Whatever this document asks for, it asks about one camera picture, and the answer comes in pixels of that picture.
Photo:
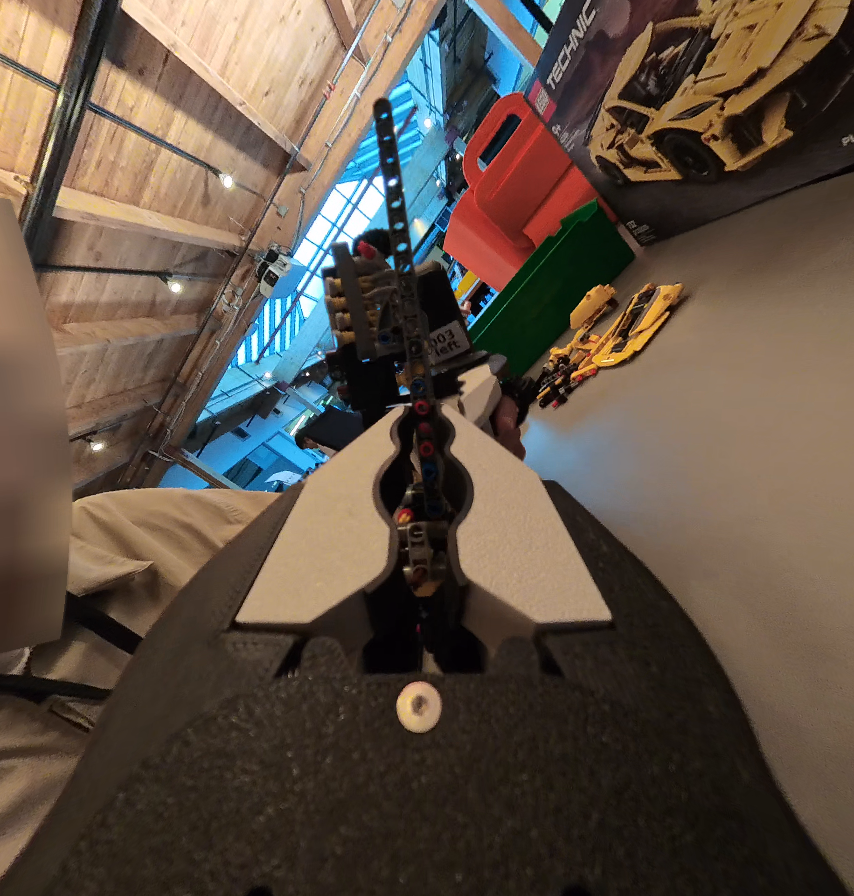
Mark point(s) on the grey desk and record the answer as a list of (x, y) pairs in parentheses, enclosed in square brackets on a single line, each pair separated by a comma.
[(713, 455)]

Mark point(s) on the small yellow toy car panel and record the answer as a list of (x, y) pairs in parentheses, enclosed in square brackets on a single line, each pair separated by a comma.
[(593, 302)]

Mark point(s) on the green storage bin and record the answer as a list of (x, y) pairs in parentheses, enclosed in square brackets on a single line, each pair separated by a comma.
[(553, 294)]

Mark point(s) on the black toy brick engine assembly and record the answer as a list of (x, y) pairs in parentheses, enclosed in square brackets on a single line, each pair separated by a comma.
[(357, 308)]

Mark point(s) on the large yellow toy car panel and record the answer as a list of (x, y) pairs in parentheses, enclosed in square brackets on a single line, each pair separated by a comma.
[(636, 322)]

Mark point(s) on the yellow black toy brick subassembly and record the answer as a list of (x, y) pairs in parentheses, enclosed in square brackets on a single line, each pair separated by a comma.
[(567, 364)]

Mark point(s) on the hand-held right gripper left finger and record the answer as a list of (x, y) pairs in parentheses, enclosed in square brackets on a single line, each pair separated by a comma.
[(315, 560)]

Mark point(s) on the ceiling camera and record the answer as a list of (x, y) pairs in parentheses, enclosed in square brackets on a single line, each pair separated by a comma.
[(273, 264)]

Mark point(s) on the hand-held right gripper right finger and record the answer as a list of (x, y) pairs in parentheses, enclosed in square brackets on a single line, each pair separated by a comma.
[(532, 560)]

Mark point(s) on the yellow car toy set box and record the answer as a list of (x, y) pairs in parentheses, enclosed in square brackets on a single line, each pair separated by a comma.
[(713, 84)]

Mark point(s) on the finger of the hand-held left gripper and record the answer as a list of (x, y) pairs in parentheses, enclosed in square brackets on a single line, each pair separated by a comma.
[(479, 395)]

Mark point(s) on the person's left hand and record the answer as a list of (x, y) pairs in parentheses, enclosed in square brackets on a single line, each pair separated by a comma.
[(509, 434)]

